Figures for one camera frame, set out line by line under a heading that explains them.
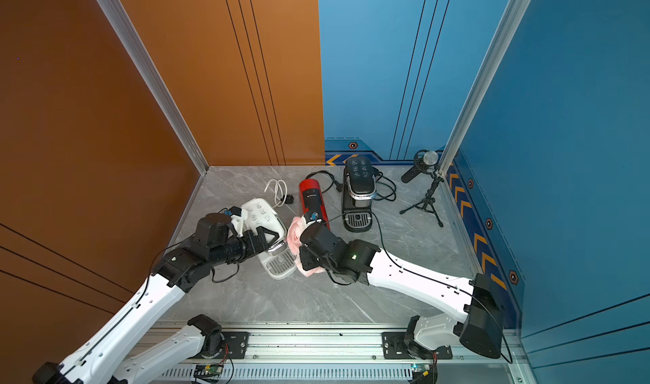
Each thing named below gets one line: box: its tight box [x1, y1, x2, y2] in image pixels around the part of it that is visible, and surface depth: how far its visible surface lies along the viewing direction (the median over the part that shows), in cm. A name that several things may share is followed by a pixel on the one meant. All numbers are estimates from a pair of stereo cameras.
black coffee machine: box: [341, 156, 378, 233], surface depth 89 cm
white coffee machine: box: [242, 197, 298, 280], surface depth 79 cm
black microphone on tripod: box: [399, 149, 445, 229], surface depth 93 cm
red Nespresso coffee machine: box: [299, 178, 331, 231], surface depth 87 cm
